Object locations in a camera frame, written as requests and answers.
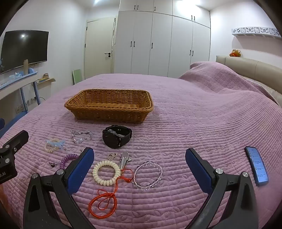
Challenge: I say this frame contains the black television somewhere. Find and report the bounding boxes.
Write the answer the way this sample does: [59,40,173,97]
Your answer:
[0,30,49,75]

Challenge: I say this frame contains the black wristwatch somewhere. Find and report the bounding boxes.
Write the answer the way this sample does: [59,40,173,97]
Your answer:
[102,125,133,149]

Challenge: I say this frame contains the light blue bow clip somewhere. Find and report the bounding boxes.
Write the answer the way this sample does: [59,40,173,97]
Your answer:
[49,140,66,150]

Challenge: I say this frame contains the dark smartphone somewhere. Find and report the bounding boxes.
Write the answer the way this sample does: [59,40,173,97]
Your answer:
[244,146,269,187]

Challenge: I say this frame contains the white wardrobe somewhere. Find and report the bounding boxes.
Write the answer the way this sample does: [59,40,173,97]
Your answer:
[113,0,211,80]

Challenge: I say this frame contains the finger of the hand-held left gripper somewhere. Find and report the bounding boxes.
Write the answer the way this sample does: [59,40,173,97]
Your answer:
[0,130,29,159]

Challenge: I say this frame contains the purple quilted bedspread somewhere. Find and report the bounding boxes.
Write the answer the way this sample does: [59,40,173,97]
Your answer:
[0,61,282,229]

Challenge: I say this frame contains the brown wicker basket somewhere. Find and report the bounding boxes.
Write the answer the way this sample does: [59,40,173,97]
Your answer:
[64,89,154,124]

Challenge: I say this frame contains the green board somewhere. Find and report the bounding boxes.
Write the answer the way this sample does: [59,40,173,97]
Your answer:
[72,69,83,85]

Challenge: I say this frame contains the silver hair clip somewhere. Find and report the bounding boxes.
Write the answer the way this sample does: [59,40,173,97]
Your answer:
[118,151,132,170]

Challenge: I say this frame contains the purple spiral hair tie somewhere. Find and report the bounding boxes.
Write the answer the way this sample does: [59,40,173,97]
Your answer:
[49,154,79,169]

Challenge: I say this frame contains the beige padded headboard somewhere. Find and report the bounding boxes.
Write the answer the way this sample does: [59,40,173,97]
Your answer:
[216,55,282,106]

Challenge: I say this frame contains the white bead bracelet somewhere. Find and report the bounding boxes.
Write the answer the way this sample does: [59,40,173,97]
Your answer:
[92,160,121,185]

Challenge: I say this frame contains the wooden wall desk shelf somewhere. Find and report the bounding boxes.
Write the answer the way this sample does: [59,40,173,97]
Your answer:
[0,74,56,100]

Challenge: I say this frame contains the red braided cord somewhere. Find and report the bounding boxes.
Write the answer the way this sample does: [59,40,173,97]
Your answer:
[88,168,133,213]

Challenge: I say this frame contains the crystal charm bracelet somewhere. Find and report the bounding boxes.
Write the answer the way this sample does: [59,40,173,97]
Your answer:
[70,130,97,144]

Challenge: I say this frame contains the pale purple crystal bracelet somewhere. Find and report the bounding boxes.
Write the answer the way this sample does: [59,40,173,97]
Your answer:
[133,161,163,190]

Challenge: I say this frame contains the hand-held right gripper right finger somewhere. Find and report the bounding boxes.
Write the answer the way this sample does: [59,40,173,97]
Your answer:
[185,148,259,229]

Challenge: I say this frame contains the white room door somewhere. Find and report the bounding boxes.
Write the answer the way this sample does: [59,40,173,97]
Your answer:
[85,18,116,80]

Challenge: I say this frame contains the white patterned wall shelf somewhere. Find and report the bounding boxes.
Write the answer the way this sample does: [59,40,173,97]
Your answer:
[231,27,282,39]

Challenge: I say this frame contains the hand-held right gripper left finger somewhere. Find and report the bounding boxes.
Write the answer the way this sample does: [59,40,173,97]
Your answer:
[23,147,95,229]

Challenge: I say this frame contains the clear bead bracelet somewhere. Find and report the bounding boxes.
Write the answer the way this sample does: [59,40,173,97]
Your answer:
[45,139,62,154]

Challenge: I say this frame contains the blue metal stand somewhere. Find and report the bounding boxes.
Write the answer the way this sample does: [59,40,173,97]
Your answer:
[19,68,42,112]

